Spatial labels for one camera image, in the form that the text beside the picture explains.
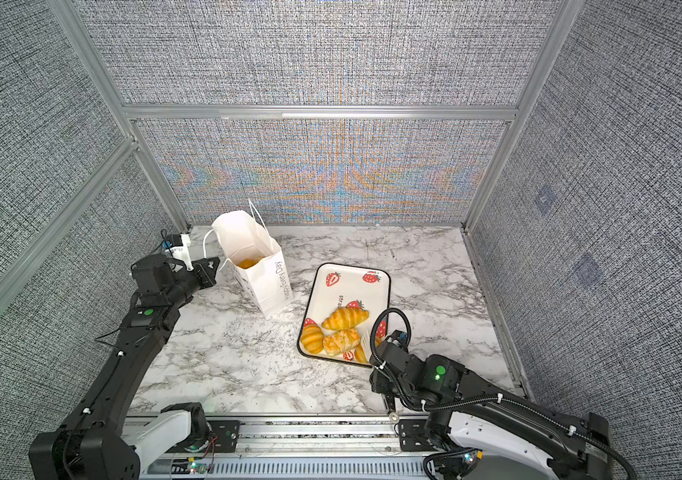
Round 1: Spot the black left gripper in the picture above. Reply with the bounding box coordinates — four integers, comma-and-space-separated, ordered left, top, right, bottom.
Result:
167, 255, 220, 308

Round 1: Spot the striped fake croissant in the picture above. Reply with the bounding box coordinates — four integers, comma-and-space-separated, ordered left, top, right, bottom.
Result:
237, 258, 262, 269

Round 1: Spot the sugared fake pastry bottom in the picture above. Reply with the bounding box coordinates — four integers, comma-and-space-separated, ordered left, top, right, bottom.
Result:
323, 329, 361, 356

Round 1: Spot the white printed paper bag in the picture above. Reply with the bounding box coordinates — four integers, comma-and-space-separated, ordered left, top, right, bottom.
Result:
202, 200, 293, 317

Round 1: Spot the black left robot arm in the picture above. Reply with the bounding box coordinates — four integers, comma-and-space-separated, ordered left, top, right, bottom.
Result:
28, 254, 220, 479

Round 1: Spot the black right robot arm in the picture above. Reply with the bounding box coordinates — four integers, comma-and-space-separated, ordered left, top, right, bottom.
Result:
370, 341, 615, 479

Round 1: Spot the white strawberry tray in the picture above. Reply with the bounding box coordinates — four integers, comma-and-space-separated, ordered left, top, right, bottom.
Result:
297, 262, 391, 367

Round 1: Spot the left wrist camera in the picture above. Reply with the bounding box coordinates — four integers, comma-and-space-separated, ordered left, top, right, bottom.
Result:
160, 233, 193, 271

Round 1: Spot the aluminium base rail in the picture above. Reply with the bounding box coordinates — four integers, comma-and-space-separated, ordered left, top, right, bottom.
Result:
118, 413, 570, 480

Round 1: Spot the black corrugated cable hose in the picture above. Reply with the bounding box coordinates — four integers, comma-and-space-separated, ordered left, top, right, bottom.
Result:
369, 307, 639, 480

